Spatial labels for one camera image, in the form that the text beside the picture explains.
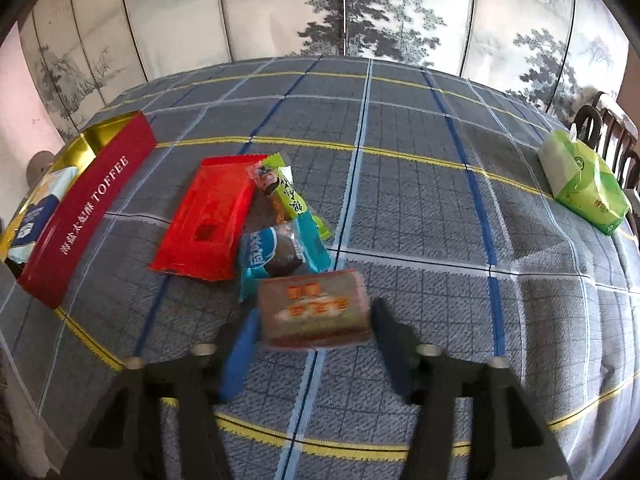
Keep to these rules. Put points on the brown snack packet orange print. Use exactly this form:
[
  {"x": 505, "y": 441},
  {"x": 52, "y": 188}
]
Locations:
[{"x": 315, "y": 310}]

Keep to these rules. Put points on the grey plaid tablecloth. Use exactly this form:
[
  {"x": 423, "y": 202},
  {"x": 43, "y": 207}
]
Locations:
[{"x": 425, "y": 240}]

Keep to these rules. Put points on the blue packet with dark cake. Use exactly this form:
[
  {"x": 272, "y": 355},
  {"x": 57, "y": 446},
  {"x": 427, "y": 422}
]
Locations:
[{"x": 280, "y": 255}]

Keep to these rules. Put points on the painted folding screen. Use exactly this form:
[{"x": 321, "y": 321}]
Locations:
[{"x": 300, "y": 5}]

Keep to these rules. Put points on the green snack packet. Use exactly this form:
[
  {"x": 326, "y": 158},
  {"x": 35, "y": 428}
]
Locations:
[{"x": 295, "y": 195}]

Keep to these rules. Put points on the blue and white snack packet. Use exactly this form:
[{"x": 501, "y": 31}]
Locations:
[{"x": 40, "y": 210}]

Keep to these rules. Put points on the green tissue pack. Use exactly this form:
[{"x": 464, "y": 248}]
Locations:
[{"x": 585, "y": 185}]

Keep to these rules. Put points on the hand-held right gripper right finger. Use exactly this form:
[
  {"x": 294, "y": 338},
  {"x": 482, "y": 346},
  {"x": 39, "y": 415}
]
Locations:
[{"x": 395, "y": 355}]

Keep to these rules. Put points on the dark carved wooden chair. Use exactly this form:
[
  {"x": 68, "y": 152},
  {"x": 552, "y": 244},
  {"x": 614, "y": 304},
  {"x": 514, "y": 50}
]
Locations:
[{"x": 615, "y": 130}]

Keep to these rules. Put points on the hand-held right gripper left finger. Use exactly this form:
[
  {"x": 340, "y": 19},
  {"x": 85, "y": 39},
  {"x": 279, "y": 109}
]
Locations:
[{"x": 240, "y": 355}]

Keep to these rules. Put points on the small cartoon print snack packet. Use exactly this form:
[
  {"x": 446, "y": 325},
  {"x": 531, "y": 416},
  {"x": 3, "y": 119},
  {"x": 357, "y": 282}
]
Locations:
[{"x": 267, "y": 185}]

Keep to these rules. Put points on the red snack packet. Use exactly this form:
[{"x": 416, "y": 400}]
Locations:
[{"x": 205, "y": 220}]

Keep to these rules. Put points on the red tin box gold inside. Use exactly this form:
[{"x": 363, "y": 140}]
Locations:
[{"x": 85, "y": 205}]

